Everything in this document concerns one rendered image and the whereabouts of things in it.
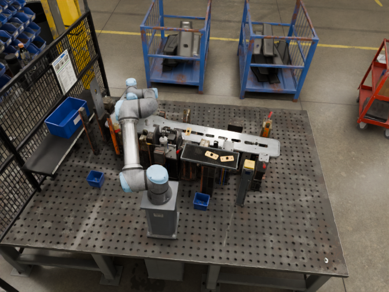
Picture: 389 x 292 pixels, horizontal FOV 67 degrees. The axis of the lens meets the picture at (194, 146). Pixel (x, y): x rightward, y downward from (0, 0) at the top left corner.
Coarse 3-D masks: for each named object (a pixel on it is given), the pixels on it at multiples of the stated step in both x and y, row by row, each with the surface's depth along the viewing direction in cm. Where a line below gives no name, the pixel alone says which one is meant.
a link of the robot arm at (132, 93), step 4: (128, 88) 211; (132, 88) 210; (128, 92) 208; (132, 92) 207; (136, 92) 208; (140, 92) 208; (128, 96) 206; (132, 96) 205; (136, 96) 207; (140, 96) 209
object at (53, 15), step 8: (48, 0) 392; (48, 8) 388; (56, 8) 414; (48, 16) 394; (56, 16) 415; (56, 24) 417; (56, 32) 413; (64, 40) 444; (88, 40) 514; (64, 48) 446
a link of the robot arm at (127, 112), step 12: (120, 108) 169; (132, 108) 170; (120, 120) 169; (132, 120) 169; (132, 132) 169; (132, 144) 167; (132, 156) 166; (132, 168) 163; (120, 180) 162; (132, 180) 162
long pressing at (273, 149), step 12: (144, 120) 239; (156, 120) 239; (168, 120) 240; (168, 132) 231; (204, 132) 231; (216, 132) 232; (228, 132) 232; (240, 144) 224; (276, 144) 224; (276, 156) 216
